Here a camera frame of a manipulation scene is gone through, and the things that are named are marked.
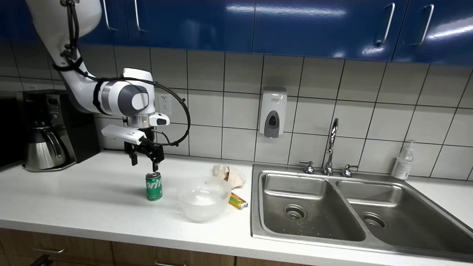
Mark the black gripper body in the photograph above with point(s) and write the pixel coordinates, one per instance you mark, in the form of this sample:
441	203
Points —
148	144

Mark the green soda can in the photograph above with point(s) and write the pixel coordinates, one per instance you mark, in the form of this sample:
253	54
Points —
154	187

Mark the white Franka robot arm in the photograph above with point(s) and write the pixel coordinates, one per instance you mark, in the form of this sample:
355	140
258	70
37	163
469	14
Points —
108	97

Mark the clear plastic bowl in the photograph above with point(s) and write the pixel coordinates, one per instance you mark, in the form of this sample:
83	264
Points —
203	202

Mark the black coffee maker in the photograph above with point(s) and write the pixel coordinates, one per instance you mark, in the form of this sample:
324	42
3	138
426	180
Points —
82	127

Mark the beige crumpled cloth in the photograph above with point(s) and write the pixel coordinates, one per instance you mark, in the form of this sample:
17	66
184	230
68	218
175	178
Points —
231	175

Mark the yellow small box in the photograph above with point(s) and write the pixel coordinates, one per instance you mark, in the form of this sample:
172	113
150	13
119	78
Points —
238	202

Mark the steel coffee carafe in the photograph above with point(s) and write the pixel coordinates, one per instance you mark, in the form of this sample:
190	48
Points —
43	149

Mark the wooden base cabinet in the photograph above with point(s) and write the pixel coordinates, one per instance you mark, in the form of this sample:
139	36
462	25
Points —
98	249

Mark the black appliance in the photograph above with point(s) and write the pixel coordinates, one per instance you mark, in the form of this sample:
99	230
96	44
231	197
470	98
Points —
11	134

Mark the chrome faucet knob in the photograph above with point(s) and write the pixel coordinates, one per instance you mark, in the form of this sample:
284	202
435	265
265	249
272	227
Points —
348	171
308	168

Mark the stainless double sink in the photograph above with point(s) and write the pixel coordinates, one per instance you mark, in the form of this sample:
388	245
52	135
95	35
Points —
315	208

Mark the blue upper cabinet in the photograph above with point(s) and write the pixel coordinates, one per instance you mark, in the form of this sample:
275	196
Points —
275	28

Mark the chrome sink faucet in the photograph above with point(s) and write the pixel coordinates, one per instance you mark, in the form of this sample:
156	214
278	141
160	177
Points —
330	146

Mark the clear soap bottle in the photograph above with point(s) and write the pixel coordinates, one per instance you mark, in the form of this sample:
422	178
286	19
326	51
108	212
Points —
402	163

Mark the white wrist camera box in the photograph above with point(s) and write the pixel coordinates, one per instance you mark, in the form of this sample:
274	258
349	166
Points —
122	134

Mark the white wall power outlet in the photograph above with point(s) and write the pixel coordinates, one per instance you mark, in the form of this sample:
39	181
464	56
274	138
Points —
163	101

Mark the white wall soap dispenser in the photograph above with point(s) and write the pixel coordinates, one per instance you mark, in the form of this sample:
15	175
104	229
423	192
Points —
272	113

